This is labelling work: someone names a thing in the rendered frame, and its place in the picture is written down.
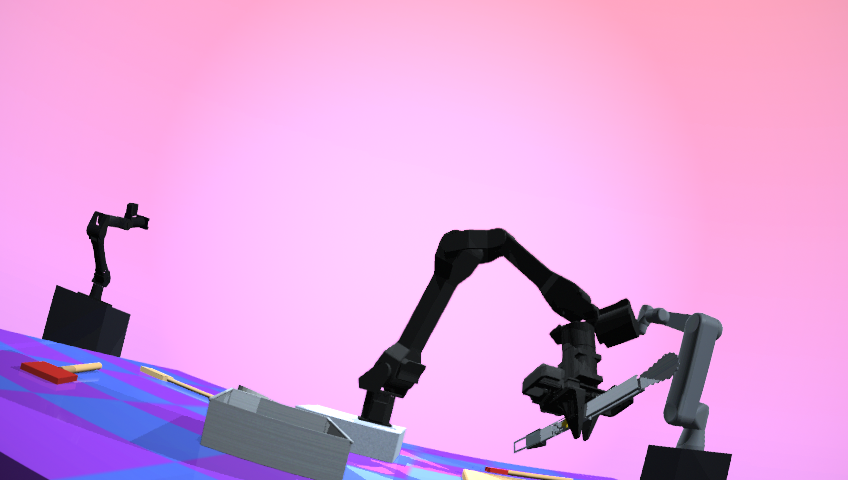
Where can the light wooden board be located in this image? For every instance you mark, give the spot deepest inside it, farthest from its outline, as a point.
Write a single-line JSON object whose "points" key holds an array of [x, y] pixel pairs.
{"points": [[475, 475]]}

